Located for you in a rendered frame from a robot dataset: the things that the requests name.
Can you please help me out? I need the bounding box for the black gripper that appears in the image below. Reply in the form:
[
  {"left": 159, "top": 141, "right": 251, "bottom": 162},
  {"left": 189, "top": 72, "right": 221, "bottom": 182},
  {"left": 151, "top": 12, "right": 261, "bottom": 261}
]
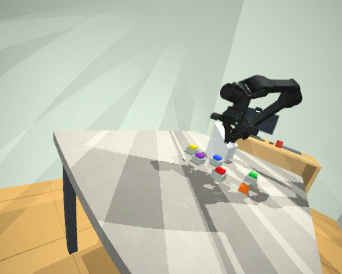
[{"left": 210, "top": 104, "right": 259, "bottom": 144}]

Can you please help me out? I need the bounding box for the red button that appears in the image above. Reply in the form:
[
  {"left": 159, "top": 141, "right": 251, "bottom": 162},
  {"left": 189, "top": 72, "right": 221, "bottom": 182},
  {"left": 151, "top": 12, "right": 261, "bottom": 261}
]
[{"left": 210, "top": 166, "right": 228, "bottom": 182}]

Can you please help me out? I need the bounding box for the purple button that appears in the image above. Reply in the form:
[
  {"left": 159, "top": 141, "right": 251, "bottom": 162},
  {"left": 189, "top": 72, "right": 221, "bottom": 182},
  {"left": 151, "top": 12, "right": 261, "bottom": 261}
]
[{"left": 191, "top": 153, "right": 206, "bottom": 165}]

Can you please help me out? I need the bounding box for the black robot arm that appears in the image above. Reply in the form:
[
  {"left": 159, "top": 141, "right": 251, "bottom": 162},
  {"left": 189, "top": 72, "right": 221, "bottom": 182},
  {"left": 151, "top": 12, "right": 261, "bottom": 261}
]
[{"left": 220, "top": 74, "right": 303, "bottom": 128}]

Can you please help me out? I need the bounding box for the blue button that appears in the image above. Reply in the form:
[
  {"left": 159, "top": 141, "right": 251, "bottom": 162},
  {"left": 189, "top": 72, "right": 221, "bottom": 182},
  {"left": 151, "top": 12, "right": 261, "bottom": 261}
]
[{"left": 209, "top": 155, "right": 223, "bottom": 167}]

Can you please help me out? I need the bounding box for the green button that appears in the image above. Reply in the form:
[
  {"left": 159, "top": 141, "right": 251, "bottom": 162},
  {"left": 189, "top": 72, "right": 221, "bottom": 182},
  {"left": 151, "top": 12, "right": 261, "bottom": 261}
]
[{"left": 244, "top": 172, "right": 259, "bottom": 186}]

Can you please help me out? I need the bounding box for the orange block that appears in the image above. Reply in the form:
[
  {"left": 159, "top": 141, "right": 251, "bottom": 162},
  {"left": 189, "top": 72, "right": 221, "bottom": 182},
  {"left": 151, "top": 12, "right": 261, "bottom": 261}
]
[{"left": 238, "top": 183, "right": 250, "bottom": 194}]

